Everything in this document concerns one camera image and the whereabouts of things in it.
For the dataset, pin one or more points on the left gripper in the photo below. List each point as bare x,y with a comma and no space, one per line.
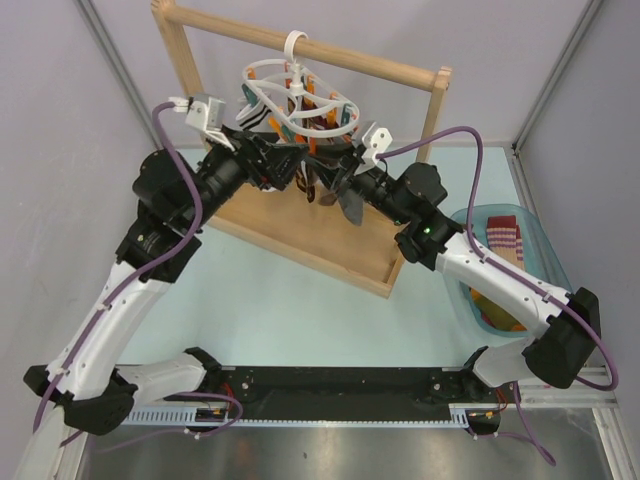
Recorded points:
278,161

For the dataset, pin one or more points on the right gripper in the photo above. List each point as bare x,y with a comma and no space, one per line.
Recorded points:
340,172

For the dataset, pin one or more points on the wooden drying rack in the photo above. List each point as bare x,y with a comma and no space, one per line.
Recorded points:
316,236

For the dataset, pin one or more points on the teal clip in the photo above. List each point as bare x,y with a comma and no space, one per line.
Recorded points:
249,95

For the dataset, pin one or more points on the white plastic clip hanger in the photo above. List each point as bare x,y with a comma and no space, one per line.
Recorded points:
298,98

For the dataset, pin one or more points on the olive orange striped sock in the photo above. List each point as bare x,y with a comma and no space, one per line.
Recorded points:
495,316

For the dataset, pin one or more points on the white sock black stripes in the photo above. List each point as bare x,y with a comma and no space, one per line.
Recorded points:
250,116

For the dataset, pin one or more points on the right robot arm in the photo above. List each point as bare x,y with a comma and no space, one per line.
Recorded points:
563,327

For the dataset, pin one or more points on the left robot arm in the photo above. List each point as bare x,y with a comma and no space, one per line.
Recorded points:
86,385

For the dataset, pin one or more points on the grey sock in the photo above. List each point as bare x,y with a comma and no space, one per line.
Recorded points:
352,206

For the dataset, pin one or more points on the brown argyle sock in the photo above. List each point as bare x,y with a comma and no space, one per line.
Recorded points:
305,178

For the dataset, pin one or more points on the purple striped sock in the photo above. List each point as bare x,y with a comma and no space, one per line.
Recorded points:
505,239

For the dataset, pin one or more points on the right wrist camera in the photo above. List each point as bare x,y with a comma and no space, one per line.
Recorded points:
370,140

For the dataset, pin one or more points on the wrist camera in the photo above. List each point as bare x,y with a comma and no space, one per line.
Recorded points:
370,140
205,114

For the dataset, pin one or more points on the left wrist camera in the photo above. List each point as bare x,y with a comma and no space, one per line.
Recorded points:
205,114

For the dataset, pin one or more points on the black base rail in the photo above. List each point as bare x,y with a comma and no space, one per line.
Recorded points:
261,388

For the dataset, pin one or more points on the white cable duct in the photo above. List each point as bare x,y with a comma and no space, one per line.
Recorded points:
393,415

